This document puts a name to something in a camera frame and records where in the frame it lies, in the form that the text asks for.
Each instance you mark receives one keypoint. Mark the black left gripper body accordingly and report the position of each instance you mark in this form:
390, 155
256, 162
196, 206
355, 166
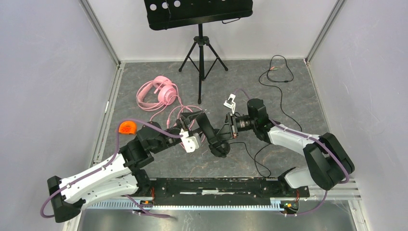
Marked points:
183, 124

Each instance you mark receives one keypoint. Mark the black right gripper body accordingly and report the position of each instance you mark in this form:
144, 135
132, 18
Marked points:
235, 125

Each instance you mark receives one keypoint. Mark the black headphones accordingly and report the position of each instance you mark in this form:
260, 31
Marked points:
210, 134

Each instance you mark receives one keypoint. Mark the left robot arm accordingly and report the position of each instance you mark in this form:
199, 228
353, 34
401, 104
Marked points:
120, 174

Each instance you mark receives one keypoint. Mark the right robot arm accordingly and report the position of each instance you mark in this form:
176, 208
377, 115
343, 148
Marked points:
328, 164

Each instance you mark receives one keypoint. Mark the pink headphones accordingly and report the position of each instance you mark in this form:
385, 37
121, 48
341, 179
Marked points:
165, 90

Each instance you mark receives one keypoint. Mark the orange plastic piece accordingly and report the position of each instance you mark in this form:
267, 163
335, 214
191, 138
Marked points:
127, 128

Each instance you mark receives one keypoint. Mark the black music stand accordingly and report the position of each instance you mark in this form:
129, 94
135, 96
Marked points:
168, 14

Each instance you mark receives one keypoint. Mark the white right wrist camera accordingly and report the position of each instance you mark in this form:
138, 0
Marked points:
230, 103

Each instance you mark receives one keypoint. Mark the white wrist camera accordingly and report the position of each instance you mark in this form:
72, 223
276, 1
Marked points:
230, 103
191, 140

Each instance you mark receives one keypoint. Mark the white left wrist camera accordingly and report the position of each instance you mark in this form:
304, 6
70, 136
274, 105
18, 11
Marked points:
191, 140

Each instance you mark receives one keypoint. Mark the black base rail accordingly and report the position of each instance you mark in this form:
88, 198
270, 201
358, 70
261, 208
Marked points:
218, 191

